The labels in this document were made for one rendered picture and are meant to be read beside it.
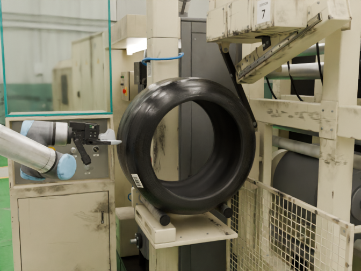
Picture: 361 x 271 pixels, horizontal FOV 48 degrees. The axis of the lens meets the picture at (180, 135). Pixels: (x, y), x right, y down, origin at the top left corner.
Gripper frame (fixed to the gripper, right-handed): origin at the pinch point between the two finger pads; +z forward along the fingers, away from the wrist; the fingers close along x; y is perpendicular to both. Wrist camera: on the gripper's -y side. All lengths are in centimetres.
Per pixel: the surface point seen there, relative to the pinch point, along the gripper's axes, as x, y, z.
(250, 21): -20, 53, 42
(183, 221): 10, -36, 36
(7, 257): 187, -128, -47
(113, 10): 950, 224, 137
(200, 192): 11, -23, 43
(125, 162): -6.2, -6.4, 2.5
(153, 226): -7.5, -32.3, 16.1
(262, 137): 22, 5, 79
